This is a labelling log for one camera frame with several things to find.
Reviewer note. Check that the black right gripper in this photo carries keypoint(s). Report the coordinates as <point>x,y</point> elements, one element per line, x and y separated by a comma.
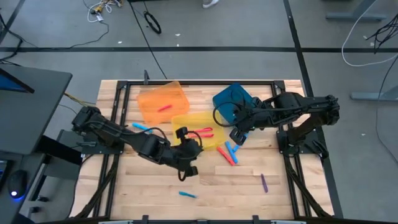
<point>248,119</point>

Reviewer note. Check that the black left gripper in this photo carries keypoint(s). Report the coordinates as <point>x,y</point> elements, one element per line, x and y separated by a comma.
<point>186,154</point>

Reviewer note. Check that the short teal marker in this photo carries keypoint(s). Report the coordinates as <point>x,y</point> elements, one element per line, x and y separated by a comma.
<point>187,194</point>

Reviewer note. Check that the slim pink highlighter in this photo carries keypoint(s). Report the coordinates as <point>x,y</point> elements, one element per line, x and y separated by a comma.
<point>203,129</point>
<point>202,136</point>

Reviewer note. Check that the short purple marker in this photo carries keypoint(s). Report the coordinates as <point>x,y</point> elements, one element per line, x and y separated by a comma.
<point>264,183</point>

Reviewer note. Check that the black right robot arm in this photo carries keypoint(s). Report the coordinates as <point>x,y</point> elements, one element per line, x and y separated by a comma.
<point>295,105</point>

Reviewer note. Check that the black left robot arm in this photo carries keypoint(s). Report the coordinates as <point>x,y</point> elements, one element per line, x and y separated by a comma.
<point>105,130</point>

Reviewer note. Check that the large blue marker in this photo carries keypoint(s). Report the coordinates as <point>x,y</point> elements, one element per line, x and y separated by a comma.
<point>141,127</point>
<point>236,148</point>
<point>231,152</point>

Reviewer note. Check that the large red marker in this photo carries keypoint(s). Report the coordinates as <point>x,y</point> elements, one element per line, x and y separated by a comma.
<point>226,156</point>

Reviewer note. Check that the yellow translucent plastic bin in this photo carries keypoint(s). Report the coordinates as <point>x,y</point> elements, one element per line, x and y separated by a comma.
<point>205,119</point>

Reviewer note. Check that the blue plastic bin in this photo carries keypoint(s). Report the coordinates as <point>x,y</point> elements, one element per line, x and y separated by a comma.
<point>227,99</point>

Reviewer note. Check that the short pink marker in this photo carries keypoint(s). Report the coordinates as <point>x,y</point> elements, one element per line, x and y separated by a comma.
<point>164,108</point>

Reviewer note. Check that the orange translucent plastic bin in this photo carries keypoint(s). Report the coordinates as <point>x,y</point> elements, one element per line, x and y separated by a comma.
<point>149,105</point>

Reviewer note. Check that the person's shoe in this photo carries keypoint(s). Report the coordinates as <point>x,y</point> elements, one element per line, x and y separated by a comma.
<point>210,3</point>

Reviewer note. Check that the grey desk leg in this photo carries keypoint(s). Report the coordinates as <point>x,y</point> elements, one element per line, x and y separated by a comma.
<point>354,16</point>
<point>373,96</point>

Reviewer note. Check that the dark grey desk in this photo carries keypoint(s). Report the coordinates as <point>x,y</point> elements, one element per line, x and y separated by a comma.
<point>37,109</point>

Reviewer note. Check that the black computer mouse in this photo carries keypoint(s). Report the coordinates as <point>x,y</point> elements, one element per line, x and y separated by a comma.
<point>17,183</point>

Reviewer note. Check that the monitor with blue screen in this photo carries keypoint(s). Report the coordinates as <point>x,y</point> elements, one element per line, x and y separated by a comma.
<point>12,84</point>

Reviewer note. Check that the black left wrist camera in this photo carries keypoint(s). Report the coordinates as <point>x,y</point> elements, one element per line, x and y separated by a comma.
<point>182,132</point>

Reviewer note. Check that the black aluminium table frame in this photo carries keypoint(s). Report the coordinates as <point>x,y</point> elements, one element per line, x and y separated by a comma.
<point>202,82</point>

